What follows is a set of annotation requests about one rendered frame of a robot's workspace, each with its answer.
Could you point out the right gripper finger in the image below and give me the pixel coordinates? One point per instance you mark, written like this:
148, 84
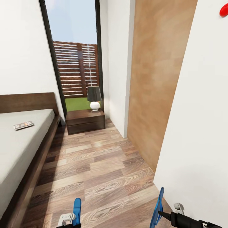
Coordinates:
166, 215

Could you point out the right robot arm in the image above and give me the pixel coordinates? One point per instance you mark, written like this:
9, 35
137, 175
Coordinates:
179, 220

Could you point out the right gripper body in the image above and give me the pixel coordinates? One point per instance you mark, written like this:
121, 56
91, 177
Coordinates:
180, 221

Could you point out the hardback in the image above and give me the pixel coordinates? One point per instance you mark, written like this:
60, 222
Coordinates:
23, 125

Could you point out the table lamp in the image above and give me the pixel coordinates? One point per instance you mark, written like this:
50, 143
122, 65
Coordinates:
94, 96

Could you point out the sliding door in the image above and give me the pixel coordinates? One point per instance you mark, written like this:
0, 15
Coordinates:
161, 33

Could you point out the sandal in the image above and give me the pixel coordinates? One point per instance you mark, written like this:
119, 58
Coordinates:
156, 216
76, 211

